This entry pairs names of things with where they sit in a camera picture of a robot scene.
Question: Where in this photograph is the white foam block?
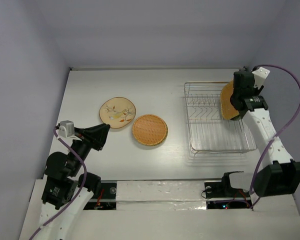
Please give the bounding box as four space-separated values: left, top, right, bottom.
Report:
115 180 207 211

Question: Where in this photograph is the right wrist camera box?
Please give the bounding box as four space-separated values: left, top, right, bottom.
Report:
252 66 271 90

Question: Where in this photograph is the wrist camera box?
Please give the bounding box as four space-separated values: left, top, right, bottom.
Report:
57 120 75 138
252 66 271 90

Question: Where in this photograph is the square orange woven basket plate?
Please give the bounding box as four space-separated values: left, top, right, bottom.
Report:
220 80 240 120

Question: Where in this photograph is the wire dish rack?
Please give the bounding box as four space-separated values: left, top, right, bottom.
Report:
183 81 257 156

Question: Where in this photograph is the round orange woven basket plate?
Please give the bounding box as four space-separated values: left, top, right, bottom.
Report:
132 114 168 146

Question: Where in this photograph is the green ceramic flower plate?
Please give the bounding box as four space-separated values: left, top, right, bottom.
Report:
230 114 242 121

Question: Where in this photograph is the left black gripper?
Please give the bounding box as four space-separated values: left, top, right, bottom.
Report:
69 121 111 175

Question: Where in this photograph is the beige bird painted plate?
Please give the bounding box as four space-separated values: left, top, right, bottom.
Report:
99 97 136 129

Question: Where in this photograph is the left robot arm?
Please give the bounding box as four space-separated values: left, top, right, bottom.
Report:
30 120 111 240

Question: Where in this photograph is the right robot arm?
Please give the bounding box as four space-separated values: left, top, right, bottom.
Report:
220 66 300 198

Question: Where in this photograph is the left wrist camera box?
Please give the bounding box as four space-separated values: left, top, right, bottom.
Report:
57 120 75 138

